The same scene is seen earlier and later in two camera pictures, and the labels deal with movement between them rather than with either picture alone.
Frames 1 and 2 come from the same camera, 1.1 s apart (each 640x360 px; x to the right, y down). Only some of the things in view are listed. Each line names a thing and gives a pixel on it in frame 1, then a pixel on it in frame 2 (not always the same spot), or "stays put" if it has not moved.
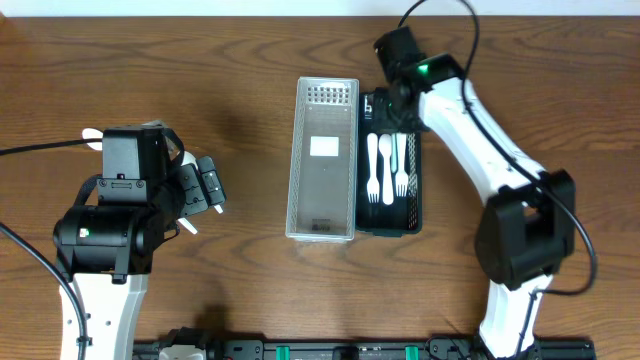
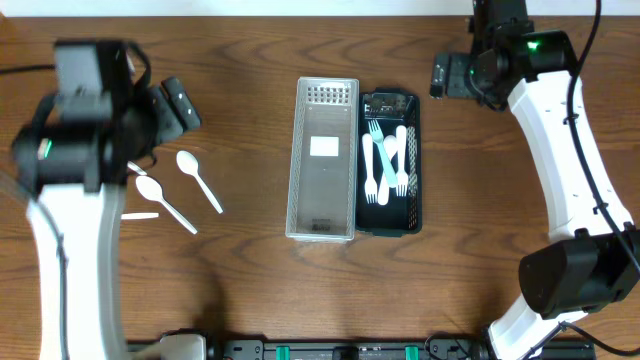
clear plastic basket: x=323 y=160 stays put
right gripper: x=380 y=122 to x=453 y=85
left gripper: x=191 y=191 to x=176 y=107
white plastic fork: x=401 y=180 stays put
